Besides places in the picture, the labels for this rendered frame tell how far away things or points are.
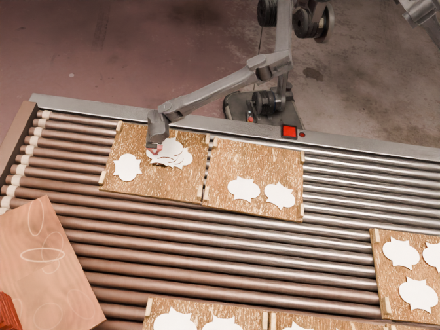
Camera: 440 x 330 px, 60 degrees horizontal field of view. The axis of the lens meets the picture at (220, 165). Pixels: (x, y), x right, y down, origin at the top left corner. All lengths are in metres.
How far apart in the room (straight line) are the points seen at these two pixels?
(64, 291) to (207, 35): 2.89
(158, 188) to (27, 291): 0.59
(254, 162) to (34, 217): 0.89
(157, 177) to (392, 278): 0.99
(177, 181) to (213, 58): 2.10
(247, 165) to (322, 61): 2.27
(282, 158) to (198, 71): 1.84
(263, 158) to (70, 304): 0.95
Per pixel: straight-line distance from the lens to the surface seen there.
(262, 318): 1.40
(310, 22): 2.06
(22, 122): 1.86
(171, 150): 1.63
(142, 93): 3.21
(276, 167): 1.69
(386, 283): 1.62
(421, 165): 2.02
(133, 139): 1.72
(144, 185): 1.59
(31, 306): 1.36
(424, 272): 1.72
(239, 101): 2.87
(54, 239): 1.42
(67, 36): 3.79
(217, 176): 1.62
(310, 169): 1.76
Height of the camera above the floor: 2.30
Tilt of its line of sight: 56 degrees down
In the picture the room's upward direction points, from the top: 11 degrees clockwise
